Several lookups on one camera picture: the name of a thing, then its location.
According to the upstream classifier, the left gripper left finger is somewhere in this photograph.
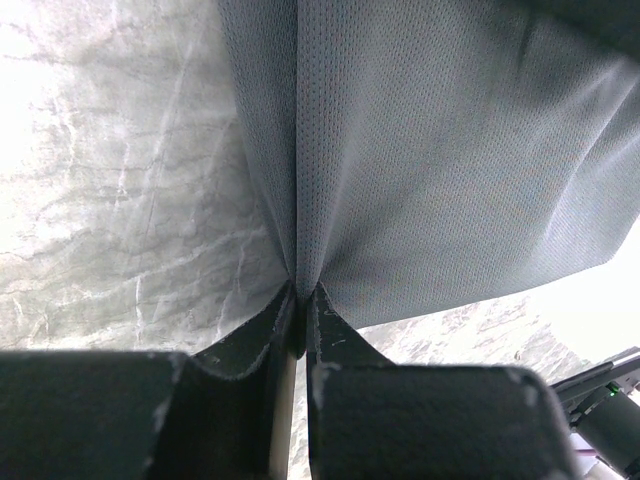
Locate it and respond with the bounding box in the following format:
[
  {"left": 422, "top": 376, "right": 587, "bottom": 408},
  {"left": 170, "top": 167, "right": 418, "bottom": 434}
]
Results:
[{"left": 1, "top": 285, "right": 296, "bottom": 479}]

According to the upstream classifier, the dark grey t shirt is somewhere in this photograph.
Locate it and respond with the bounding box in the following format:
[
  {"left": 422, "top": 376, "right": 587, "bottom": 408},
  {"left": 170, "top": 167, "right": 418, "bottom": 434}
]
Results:
[{"left": 219, "top": 1, "right": 639, "bottom": 327}]

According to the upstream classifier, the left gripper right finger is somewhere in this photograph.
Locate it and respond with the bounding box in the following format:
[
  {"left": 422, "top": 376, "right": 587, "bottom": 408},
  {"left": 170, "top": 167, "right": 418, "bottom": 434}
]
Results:
[{"left": 306, "top": 287, "right": 580, "bottom": 479}]

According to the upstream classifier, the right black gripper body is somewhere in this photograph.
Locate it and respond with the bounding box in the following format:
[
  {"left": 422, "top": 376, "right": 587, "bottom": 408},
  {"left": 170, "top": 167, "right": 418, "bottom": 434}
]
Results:
[{"left": 551, "top": 347, "right": 639, "bottom": 425}]

